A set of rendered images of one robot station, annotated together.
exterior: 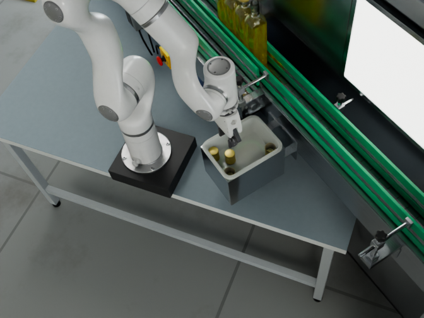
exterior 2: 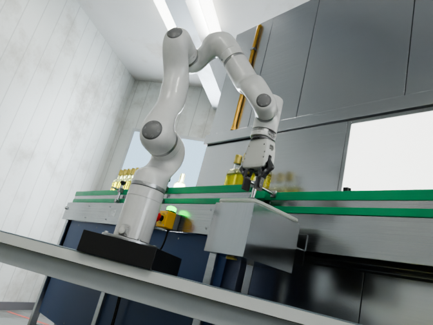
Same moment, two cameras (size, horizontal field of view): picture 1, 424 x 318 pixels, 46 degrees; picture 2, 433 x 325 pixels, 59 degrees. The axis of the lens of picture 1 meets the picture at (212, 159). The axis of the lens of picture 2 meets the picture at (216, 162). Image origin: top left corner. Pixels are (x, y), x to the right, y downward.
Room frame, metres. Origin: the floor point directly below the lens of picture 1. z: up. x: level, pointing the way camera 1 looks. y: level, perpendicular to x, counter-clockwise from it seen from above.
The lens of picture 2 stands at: (-0.19, 0.36, 0.75)
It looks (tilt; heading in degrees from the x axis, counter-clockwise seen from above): 17 degrees up; 345
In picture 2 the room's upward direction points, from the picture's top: 15 degrees clockwise
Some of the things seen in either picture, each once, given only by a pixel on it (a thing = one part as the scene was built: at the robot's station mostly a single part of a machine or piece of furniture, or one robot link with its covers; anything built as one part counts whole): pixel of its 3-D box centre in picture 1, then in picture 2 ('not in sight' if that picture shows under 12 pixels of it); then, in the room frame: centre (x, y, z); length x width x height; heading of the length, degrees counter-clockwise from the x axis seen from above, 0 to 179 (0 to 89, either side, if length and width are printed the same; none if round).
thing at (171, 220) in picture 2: (171, 55); (167, 220); (1.44, 0.08, 0.96); 0.07 x 0.07 x 0.07; 23
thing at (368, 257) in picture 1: (380, 247); not in sight; (0.48, -0.40, 1.07); 0.17 x 0.05 x 0.23; 113
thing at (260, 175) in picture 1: (250, 156); (258, 239); (0.93, -0.13, 0.92); 0.27 x 0.17 x 0.15; 113
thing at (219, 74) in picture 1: (220, 83); (267, 114); (0.91, -0.06, 1.33); 0.09 x 0.08 x 0.13; 147
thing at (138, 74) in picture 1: (133, 93); (161, 161); (1.13, 0.22, 1.12); 0.19 x 0.12 x 0.24; 148
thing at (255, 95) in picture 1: (251, 103); not in sight; (1.08, -0.17, 1.02); 0.09 x 0.04 x 0.07; 113
